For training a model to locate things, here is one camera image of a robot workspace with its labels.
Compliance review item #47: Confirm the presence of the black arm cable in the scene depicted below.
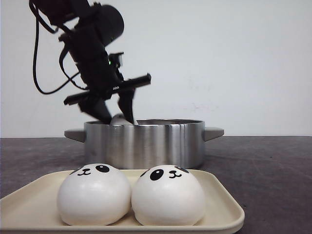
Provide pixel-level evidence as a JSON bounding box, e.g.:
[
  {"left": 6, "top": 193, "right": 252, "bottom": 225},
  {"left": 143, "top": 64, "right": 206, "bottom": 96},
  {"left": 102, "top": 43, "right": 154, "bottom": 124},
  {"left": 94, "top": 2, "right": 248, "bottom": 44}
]
[{"left": 28, "top": 0, "right": 89, "bottom": 95}]

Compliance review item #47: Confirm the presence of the cream plastic tray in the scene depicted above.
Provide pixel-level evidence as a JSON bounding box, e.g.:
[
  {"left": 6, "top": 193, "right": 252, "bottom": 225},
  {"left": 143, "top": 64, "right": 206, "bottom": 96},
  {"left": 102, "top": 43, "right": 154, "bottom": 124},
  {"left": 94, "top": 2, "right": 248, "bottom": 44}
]
[{"left": 0, "top": 170, "right": 245, "bottom": 234}]

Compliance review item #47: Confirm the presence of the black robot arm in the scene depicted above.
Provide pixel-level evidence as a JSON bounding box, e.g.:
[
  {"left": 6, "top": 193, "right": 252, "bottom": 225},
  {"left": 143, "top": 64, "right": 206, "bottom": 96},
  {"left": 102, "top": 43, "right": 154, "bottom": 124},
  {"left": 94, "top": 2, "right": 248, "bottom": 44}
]
[{"left": 29, "top": 0, "right": 151, "bottom": 124}]

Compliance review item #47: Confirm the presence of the stainless steel steamer pot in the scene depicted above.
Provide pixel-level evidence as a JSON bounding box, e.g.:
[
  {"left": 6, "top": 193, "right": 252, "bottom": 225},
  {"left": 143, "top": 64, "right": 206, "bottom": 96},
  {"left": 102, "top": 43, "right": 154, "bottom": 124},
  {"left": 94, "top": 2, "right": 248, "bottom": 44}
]
[{"left": 64, "top": 119, "right": 224, "bottom": 169}]

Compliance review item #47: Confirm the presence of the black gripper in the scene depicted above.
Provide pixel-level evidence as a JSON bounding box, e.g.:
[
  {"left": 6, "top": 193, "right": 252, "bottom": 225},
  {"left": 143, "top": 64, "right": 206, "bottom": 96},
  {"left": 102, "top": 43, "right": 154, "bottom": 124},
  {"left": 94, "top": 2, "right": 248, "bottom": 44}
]
[{"left": 59, "top": 23, "right": 151, "bottom": 124}]

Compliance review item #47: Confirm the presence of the panda bun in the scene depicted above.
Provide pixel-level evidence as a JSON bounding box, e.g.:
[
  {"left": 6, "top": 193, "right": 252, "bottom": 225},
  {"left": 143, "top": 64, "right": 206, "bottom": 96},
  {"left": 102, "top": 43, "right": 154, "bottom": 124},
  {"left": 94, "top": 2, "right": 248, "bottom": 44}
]
[
  {"left": 57, "top": 163, "right": 131, "bottom": 225},
  {"left": 131, "top": 165, "right": 206, "bottom": 226},
  {"left": 110, "top": 113, "right": 138, "bottom": 125}
]

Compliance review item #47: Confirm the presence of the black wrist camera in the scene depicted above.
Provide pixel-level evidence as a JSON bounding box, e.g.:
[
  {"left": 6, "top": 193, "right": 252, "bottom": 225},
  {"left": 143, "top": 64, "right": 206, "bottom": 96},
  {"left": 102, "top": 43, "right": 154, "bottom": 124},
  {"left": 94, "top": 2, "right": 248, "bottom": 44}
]
[{"left": 108, "top": 52, "right": 124, "bottom": 69}]

